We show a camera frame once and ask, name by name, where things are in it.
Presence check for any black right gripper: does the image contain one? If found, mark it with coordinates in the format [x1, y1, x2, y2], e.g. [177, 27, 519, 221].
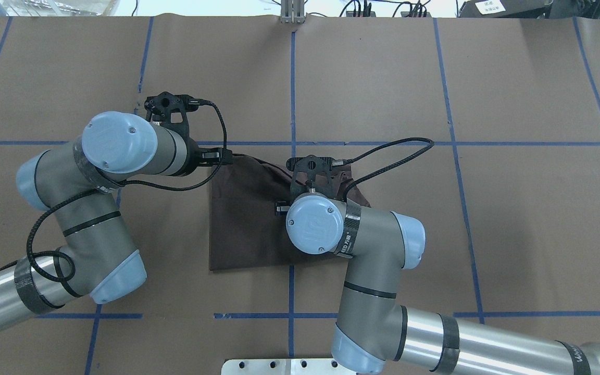
[274, 155, 346, 217]

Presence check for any aluminium frame post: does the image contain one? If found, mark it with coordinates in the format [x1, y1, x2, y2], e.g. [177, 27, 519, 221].
[276, 0, 306, 24]

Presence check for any black box with white label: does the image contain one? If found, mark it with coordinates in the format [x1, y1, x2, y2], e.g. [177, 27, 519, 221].
[458, 1, 553, 19]

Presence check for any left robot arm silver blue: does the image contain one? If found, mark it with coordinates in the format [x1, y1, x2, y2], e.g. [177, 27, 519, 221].
[0, 92, 233, 331]

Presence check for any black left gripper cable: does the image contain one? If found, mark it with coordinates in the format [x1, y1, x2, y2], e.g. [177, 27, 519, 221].
[27, 99, 228, 298]

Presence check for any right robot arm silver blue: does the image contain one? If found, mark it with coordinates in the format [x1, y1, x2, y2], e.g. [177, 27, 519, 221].
[362, 146, 600, 346]

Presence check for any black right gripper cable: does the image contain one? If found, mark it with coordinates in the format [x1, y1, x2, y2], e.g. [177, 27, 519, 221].
[331, 137, 435, 198]

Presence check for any dark brown t-shirt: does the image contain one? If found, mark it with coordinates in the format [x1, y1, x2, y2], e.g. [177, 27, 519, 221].
[208, 152, 371, 271]

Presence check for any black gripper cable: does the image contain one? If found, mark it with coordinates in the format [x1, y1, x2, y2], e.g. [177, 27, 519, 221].
[27, 99, 228, 298]
[331, 137, 435, 198]

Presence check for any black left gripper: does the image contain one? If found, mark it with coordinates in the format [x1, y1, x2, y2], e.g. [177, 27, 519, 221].
[144, 92, 234, 177]

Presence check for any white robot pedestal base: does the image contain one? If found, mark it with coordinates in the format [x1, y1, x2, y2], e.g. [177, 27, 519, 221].
[221, 358, 357, 374]

